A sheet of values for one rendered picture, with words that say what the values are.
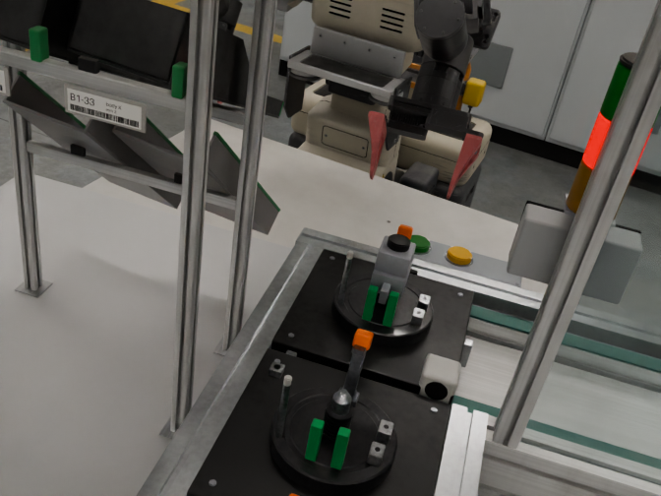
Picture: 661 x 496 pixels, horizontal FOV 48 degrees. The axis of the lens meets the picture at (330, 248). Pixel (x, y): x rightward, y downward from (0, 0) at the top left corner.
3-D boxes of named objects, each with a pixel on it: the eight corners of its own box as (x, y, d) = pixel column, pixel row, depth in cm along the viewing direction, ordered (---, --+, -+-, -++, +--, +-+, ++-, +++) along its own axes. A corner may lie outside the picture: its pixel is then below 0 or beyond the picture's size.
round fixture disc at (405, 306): (345, 274, 110) (348, 263, 109) (437, 300, 108) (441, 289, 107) (319, 329, 99) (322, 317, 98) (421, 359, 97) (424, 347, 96)
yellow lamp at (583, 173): (566, 192, 78) (581, 150, 75) (614, 205, 77) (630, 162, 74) (565, 214, 74) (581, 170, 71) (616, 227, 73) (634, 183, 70)
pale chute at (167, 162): (196, 206, 117) (208, 181, 117) (268, 235, 113) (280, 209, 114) (110, 130, 90) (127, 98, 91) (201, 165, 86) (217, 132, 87)
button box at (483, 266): (392, 260, 128) (400, 229, 125) (513, 293, 125) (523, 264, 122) (385, 281, 123) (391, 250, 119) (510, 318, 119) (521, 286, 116)
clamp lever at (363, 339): (341, 388, 86) (357, 327, 85) (358, 393, 86) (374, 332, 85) (335, 399, 83) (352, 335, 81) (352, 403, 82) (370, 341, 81)
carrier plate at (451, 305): (321, 258, 116) (324, 247, 115) (471, 301, 113) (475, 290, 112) (270, 351, 97) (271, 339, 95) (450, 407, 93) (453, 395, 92)
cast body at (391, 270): (378, 266, 103) (388, 223, 100) (409, 275, 103) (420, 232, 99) (365, 299, 97) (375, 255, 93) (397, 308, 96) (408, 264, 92)
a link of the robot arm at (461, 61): (477, 45, 96) (434, 38, 98) (474, 18, 90) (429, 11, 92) (463, 93, 95) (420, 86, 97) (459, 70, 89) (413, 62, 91)
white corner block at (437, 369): (421, 374, 97) (427, 350, 95) (454, 384, 97) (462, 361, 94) (414, 398, 94) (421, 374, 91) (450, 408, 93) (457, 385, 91)
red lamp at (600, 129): (581, 149, 75) (598, 103, 72) (631, 161, 74) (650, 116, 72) (581, 169, 71) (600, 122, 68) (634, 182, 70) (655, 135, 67)
